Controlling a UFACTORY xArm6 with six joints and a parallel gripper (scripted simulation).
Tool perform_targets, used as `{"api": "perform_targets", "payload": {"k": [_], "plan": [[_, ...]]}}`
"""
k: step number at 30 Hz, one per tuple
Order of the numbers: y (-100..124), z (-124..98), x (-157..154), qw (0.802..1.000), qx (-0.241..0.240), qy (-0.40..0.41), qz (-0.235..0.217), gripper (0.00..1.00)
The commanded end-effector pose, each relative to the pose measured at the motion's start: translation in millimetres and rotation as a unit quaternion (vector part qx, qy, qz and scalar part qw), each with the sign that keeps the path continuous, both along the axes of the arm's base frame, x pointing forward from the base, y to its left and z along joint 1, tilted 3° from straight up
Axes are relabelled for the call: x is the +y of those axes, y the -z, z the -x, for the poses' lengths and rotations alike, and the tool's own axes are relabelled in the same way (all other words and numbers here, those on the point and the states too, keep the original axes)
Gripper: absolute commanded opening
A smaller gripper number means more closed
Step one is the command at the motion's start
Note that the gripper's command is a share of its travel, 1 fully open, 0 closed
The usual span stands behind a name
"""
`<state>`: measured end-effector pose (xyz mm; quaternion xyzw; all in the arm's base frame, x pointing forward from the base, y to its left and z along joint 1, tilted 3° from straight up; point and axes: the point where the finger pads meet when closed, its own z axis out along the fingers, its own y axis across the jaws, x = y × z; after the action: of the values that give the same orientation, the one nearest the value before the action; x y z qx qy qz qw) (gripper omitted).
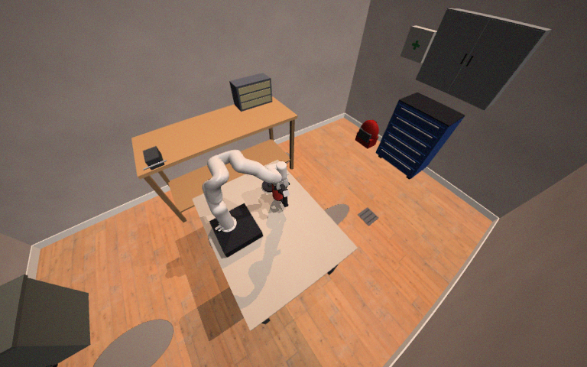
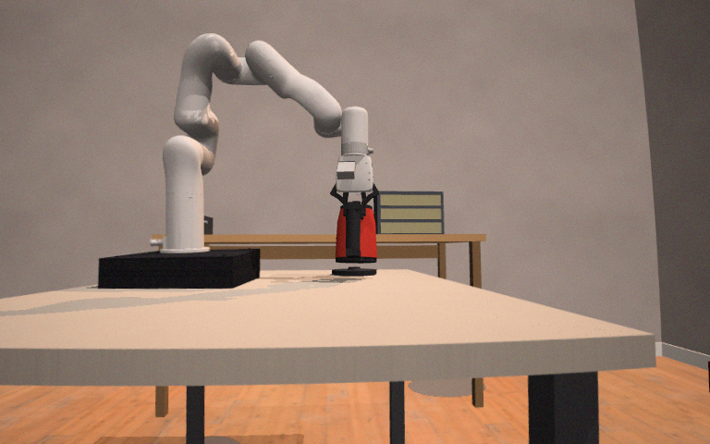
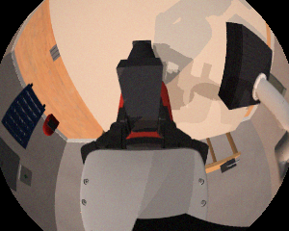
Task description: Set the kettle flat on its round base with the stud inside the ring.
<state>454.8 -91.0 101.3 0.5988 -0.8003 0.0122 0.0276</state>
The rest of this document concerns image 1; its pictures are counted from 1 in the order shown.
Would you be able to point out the red and black electric kettle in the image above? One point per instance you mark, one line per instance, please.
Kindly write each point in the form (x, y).
(279, 197)

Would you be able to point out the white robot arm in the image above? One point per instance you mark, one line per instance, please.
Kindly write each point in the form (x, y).
(273, 174)

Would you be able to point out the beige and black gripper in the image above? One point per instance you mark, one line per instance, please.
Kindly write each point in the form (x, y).
(277, 185)

